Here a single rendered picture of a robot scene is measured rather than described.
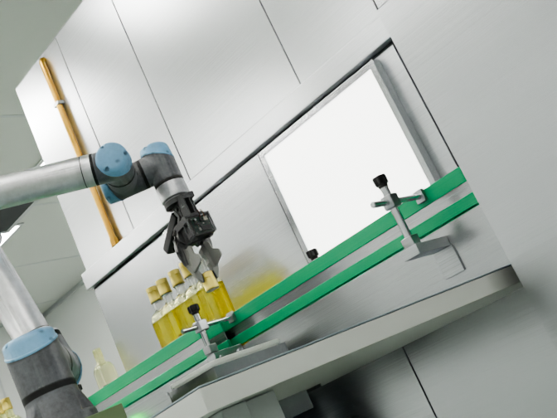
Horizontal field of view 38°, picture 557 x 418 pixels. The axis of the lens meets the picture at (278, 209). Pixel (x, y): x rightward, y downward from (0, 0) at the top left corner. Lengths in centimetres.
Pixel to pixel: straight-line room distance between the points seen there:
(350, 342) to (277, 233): 98
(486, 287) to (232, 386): 52
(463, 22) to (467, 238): 43
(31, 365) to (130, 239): 90
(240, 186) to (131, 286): 64
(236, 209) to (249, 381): 118
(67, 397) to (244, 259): 69
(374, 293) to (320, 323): 17
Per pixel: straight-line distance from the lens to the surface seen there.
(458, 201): 161
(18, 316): 197
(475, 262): 159
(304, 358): 113
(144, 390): 223
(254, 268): 219
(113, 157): 187
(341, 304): 179
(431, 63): 141
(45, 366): 178
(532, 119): 133
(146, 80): 251
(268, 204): 213
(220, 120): 228
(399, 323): 124
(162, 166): 200
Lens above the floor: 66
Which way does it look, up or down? 14 degrees up
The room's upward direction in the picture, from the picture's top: 25 degrees counter-clockwise
